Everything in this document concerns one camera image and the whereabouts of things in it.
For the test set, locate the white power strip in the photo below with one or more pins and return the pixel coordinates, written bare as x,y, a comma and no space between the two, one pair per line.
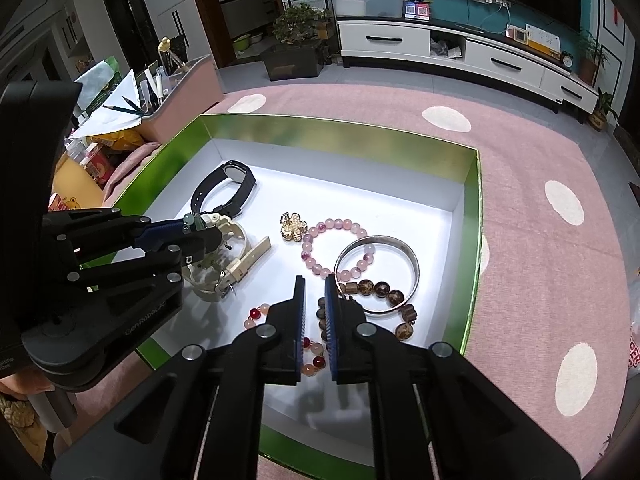
492,0

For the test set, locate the white tv cabinet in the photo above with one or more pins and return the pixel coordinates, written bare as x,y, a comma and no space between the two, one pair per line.
395,40

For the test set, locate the tall potted plant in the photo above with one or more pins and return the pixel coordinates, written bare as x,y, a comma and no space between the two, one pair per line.
589,57

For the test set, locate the white wristwatch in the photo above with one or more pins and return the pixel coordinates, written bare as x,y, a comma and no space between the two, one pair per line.
245,260

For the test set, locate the pink dotted blanket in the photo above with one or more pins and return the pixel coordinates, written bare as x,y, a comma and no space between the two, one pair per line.
540,260

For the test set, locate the silver bangle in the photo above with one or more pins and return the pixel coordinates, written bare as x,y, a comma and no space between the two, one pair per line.
412,265

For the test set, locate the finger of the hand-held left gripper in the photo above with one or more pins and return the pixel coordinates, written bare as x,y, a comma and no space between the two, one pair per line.
200,246
160,232

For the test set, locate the red snack packet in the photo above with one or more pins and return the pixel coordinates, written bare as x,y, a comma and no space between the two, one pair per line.
100,165

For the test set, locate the small pink framed device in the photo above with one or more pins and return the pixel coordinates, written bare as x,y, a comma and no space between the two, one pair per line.
517,33

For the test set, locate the dark green pencil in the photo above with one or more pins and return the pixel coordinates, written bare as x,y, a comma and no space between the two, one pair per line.
120,108
132,104

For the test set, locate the pink desk organizer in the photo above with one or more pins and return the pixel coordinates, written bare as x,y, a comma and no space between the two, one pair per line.
190,95

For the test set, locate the yellow topped pen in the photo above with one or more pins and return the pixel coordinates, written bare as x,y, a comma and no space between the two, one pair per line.
164,46

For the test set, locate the gold flower brooch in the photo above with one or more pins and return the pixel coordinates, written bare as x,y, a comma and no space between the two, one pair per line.
295,227

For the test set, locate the green cardboard box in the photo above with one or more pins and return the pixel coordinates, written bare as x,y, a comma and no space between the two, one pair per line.
350,195

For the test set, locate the black planter box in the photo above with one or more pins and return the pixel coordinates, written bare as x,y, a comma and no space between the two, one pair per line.
295,62

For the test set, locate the black wristwatch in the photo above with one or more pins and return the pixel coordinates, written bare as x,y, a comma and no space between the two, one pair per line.
235,172

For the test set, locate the white paper sheet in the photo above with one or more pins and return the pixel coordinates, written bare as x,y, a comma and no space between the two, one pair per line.
110,120

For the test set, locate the white desk calendar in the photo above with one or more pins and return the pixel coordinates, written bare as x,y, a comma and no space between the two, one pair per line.
542,37

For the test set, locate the green plastic basin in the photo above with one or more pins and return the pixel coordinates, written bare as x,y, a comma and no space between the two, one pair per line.
247,42

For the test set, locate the black alarm clock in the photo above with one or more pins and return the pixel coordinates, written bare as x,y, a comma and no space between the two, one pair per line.
567,60

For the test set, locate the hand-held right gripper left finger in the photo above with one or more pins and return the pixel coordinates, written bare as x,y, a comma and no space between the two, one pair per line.
300,330

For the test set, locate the green bag with cloth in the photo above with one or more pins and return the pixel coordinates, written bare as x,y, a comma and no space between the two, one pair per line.
97,80

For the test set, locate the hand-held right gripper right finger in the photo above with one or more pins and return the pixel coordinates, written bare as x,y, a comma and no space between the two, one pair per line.
332,330

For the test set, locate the clear storage bin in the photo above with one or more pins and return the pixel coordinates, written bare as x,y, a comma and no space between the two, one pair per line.
367,2

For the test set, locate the green potted plants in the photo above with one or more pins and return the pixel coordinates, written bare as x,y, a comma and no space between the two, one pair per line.
300,22

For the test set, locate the small floor plant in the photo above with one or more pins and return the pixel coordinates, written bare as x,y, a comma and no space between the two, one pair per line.
602,110

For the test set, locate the yellow snack bag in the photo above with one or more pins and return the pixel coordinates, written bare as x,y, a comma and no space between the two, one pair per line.
117,139

